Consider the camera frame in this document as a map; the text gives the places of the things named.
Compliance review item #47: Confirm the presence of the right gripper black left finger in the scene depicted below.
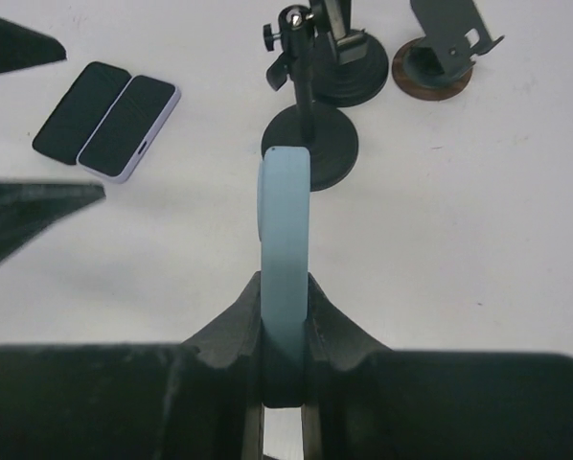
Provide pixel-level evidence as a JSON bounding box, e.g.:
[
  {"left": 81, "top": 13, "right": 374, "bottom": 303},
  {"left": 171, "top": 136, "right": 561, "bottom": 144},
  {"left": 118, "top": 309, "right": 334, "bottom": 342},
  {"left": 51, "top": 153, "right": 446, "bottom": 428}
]
[{"left": 0, "top": 277, "right": 263, "bottom": 459}]

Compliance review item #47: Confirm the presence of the black round-base phone stand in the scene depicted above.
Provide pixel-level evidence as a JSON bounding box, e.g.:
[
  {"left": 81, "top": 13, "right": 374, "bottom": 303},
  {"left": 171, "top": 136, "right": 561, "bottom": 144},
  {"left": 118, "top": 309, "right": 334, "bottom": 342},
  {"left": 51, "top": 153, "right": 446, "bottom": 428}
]
[{"left": 309, "top": 0, "right": 389, "bottom": 107}]

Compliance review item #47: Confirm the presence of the lavender case smartphone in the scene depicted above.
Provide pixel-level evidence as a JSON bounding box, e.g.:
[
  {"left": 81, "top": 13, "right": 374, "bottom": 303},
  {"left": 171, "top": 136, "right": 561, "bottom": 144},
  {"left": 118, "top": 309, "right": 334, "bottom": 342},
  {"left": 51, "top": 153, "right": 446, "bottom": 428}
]
[{"left": 77, "top": 75, "right": 181, "bottom": 183}]

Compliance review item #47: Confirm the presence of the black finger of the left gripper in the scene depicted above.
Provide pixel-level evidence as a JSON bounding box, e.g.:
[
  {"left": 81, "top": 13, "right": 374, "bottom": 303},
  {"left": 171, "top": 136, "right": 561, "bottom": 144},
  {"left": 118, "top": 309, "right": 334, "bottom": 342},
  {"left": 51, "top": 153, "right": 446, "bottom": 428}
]
[
  {"left": 0, "top": 17, "right": 67, "bottom": 74},
  {"left": 0, "top": 180, "right": 105, "bottom": 264}
]

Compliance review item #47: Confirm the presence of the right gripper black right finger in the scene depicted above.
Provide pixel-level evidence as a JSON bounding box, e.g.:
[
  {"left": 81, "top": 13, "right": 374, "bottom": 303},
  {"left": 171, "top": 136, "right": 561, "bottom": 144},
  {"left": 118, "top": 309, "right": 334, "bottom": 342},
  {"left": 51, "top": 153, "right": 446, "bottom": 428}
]
[{"left": 303, "top": 280, "right": 573, "bottom": 459}]

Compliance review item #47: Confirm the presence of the light blue case smartphone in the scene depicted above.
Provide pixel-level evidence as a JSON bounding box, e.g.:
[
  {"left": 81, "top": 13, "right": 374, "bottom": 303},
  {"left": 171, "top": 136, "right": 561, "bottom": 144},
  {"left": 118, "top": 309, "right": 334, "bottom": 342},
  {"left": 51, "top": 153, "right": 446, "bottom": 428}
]
[{"left": 257, "top": 146, "right": 310, "bottom": 408}]

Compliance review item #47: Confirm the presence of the brown-base black phone stand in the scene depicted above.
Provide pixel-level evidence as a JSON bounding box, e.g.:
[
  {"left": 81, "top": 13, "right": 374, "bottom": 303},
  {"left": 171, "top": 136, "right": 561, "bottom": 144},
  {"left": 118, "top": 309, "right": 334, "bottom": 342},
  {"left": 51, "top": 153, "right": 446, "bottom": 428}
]
[{"left": 391, "top": 0, "right": 504, "bottom": 102}]

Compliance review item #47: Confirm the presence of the black smartphone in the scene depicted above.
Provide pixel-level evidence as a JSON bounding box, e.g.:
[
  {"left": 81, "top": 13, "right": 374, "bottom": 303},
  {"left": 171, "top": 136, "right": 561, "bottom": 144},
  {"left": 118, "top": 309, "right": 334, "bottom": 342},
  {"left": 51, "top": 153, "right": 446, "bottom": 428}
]
[{"left": 32, "top": 61, "right": 131, "bottom": 166}]

